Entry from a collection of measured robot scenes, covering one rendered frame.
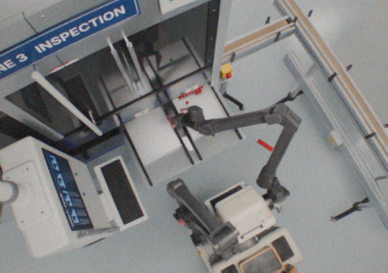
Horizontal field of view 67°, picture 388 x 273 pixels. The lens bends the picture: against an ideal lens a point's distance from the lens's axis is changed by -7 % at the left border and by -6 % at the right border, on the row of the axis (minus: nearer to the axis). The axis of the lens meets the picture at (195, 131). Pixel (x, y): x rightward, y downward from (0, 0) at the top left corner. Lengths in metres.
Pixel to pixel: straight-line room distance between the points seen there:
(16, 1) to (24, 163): 0.67
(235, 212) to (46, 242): 0.80
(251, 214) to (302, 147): 1.68
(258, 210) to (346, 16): 2.83
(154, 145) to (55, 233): 0.90
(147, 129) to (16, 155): 0.87
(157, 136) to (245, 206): 0.81
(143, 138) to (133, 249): 1.19
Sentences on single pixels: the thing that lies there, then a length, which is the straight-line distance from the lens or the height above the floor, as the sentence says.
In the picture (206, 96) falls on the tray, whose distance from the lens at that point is 2.07.
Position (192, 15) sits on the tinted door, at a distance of 1.32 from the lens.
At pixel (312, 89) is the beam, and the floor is 0.55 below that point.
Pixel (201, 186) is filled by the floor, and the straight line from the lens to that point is 2.82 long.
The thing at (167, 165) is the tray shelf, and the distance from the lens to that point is 1.96.
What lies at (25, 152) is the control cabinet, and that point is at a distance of 1.47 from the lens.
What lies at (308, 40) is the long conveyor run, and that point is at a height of 0.93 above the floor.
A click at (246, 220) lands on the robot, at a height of 1.37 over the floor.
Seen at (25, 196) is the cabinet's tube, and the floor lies 1.64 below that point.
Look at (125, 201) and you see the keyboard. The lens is 2.03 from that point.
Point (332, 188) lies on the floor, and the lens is 3.08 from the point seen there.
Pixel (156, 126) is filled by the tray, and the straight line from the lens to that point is 2.02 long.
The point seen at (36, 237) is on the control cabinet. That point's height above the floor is 1.55.
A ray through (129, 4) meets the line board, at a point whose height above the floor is 1.97.
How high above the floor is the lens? 2.81
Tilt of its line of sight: 75 degrees down
